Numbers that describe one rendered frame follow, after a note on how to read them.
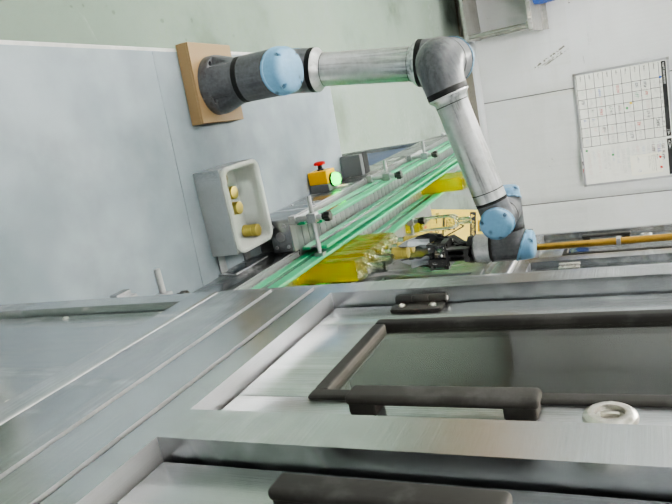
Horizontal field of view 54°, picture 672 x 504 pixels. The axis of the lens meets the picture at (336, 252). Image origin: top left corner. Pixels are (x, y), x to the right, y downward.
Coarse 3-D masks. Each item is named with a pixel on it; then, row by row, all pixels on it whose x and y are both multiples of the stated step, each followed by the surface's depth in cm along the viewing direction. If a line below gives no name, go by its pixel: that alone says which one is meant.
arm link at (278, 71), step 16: (272, 48) 162; (288, 48) 163; (240, 64) 163; (256, 64) 161; (272, 64) 159; (288, 64) 163; (240, 80) 163; (256, 80) 162; (272, 80) 161; (288, 80) 162; (256, 96) 166; (272, 96) 166
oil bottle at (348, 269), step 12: (324, 264) 179; (336, 264) 177; (348, 264) 176; (360, 264) 175; (300, 276) 183; (312, 276) 182; (324, 276) 180; (336, 276) 178; (348, 276) 177; (360, 276) 176
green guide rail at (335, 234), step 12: (432, 168) 295; (444, 168) 292; (420, 180) 267; (396, 192) 251; (408, 192) 247; (372, 204) 234; (384, 204) 229; (360, 216) 218; (372, 216) 215; (336, 228) 204; (348, 228) 200; (324, 240) 192; (336, 240) 189
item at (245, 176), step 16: (224, 176) 164; (240, 176) 180; (256, 176) 178; (224, 192) 164; (240, 192) 181; (256, 192) 180; (256, 208) 181; (240, 224) 181; (240, 240) 168; (256, 240) 176
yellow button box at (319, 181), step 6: (330, 168) 222; (312, 174) 220; (318, 174) 219; (324, 174) 218; (312, 180) 221; (318, 180) 220; (324, 180) 219; (312, 186) 222; (318, 186) 221; (324, 186) 220; (330, 186) 220; (336, 186) 224; (312, 192) 222; (318, 192) 221
